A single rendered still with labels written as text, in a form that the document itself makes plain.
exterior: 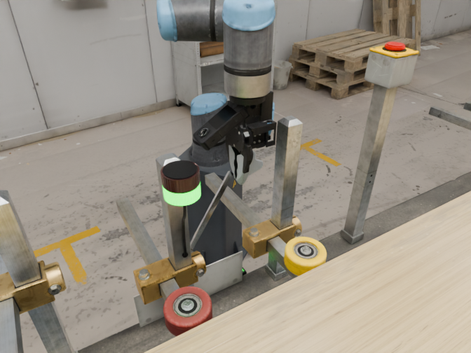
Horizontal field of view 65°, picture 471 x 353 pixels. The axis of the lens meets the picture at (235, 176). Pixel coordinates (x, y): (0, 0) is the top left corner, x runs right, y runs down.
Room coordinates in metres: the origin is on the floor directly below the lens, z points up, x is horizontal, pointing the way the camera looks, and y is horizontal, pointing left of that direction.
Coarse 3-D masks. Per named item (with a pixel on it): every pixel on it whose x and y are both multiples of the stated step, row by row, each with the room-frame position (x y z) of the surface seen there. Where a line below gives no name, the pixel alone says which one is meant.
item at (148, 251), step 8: (120, 200) 0.74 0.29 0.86; (128, 200) 0.74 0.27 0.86; (120, 208) 0.71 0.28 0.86; (128, 208) 0.71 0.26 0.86; (128, 216) 0.68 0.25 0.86; (136, 216) 0.68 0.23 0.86; (128, 224) 0.65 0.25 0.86; (136, 224) 0.65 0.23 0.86; (136, 232) 0.62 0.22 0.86; (144, 232) 0.62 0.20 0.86; (136, 240) 0.60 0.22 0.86; (144, 240) 0.60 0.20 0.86; (144, 248) 0.57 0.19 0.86; (152, 248) 0.57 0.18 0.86; (144, 256) 0.55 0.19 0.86; (152, 256) 0.55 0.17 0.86; (160, 256) 0.55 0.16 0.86; (168, 280) 0.48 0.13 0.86; (168, 288) 0.47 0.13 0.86; (176, 288) 0.47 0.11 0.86
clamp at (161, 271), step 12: (192, 252) 0.56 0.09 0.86; (156, 264) 0.52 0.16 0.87; (168, 264) 0.52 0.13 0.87; (192, 264) 0.52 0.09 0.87; (204, 264) 0.53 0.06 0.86; (156, 276) 0.49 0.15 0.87; (168, 276) 0.49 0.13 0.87; (180, 276) 0.50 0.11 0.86; (192, 276) 0.51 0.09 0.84; (144, 288) 0.46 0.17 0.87; (156, 288) 0.47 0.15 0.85; (144, 300) 0.46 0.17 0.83
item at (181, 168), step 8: (184, 160) 0.51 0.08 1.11; (168, 168) 0.49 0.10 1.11; (176, 168) 0.49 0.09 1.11; (184, 168) 0.49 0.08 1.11; (192, 168) 0.49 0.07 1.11; (168, 176) 0.46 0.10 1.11; (176, 176) 0.46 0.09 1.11; (184, 176) 0.46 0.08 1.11; (184, 208) 0.48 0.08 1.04; (184, 216) 0.48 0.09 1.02; (184, 224) 0.50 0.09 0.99; (184, 232) 0.50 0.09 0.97; (184, 240) 0.50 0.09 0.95; (184, 248) 0.51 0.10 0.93; (184, 256) 0.51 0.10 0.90
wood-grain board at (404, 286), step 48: (384, 240) 0.55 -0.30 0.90; (432, 240) 0.55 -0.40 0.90; (288, 288) 0.43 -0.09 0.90; (336, 288) 0.43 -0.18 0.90; (384, 288) 0.43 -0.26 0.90; (432, 288) 0.43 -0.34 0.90; (192, 336) 0.34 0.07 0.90; (240, 336) 0.34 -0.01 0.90; (288, 336) 0.34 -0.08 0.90; (336, 336) 0.34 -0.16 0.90; (384, 336) 0.34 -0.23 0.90; (432, 336) 0.34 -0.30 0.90
